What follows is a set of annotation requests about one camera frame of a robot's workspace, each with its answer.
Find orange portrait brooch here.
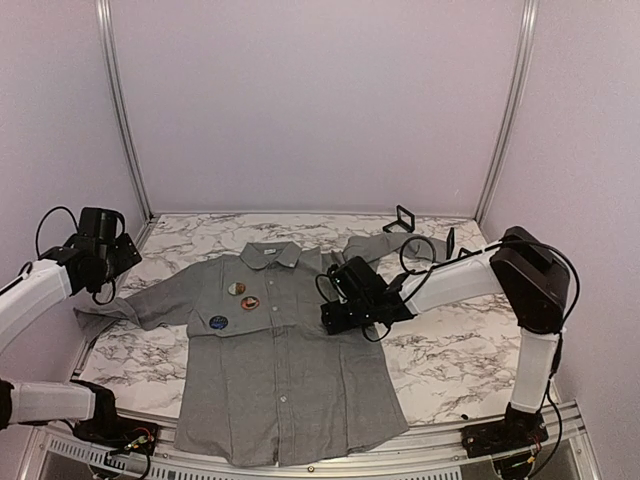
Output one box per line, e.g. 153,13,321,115
241,296,260,311

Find grey button-up shirt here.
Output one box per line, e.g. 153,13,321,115
73,232,449,468

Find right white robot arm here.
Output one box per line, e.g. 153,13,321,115
321,226,581,448

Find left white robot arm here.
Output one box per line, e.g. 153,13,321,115
1,207,141,445

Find blue night scene brooch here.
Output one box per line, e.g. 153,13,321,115
209,315,229,330

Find black display frame back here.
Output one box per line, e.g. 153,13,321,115
382,204,416,233

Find black display frame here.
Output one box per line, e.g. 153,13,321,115
446,227,455,260
457,247,471,258
382,204,416,233

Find left aluminium frame post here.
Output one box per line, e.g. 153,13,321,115
96,0,154,222

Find aluminium frame post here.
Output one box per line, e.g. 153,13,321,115
474,0,540,226
96,0,154,222

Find black display frame middle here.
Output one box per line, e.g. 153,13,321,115
446,227,455,260

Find black display frame front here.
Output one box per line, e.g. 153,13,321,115
457,247,471,258

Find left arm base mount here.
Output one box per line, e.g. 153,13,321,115
72,380,159,455

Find front aluminium rail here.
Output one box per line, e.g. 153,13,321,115
19,414,601,480

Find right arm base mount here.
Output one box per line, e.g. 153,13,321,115
461,404,549,458

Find right aluminium frame post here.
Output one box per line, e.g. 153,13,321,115
474,0,540,226

